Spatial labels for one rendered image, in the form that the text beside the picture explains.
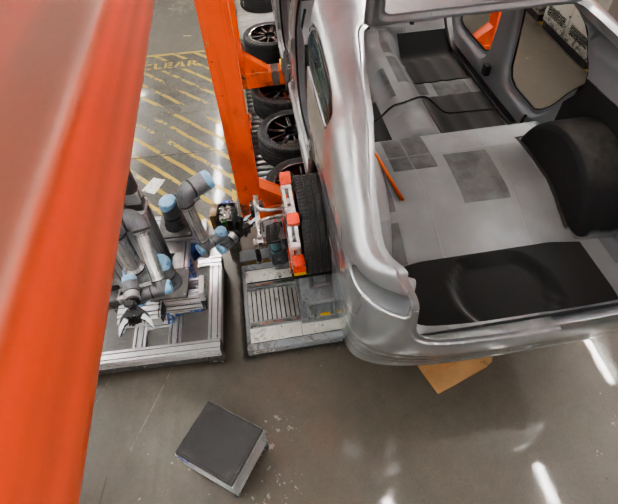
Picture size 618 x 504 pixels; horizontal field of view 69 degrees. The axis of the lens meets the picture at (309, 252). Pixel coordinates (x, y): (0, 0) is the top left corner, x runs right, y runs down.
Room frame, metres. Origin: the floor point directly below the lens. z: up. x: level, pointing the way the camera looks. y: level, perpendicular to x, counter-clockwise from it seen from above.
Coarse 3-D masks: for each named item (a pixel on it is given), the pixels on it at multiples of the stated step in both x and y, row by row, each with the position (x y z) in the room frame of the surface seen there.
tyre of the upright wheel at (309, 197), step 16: (304, 176) 2.14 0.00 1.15; (304, 192) 1.97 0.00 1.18; (320, 192) 1.97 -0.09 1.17; (304, 208) 1.87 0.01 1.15; (320, 208) 1.86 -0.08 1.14; (304, 224) 1.79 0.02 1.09; (320, 224) 1.79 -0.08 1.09; (304, 240) 1.73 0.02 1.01; (320, 240) 1.73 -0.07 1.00; (320, 256) 1.69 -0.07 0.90
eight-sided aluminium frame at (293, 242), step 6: (282, 186) 2.10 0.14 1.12; (288, 186) 2.10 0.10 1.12; (282, 192) 2.04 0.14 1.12; (288, 192) 2.07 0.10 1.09; (282, 204) 2.23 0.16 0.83; (288, 210) 1.89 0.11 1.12; (294, 210) 1.89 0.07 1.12; (288, 228) 1.81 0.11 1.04; (288, 234) 1.81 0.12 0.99; (288, 240) 2.08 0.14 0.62; (294, 240) 1.77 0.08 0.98; (288, 246) 2.04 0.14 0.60; (294, 246) 1.73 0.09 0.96; (300, 246) 1.74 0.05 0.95; (300, 252) 1.73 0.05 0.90
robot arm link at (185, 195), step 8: (184, 184) 1.92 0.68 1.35; (184, 192) 1.88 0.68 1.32; (192, 192) 1.89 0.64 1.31; (176, 200) 1.88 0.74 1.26; (184, 200) 1.86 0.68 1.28; (192, 200) 1.88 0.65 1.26; (184, 208) 1.84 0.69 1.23; (192, 208) 1.86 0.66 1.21; (192, 216) 1.84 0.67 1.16; (192, 224) 1.83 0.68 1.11; (200, 224) 1.85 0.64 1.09; (200, 232) 1.82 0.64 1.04; (200, 240) 1.81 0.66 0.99; (208, 240) 1.83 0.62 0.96; (200, 248) 1.79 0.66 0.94; (208, 248) 1.80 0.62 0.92
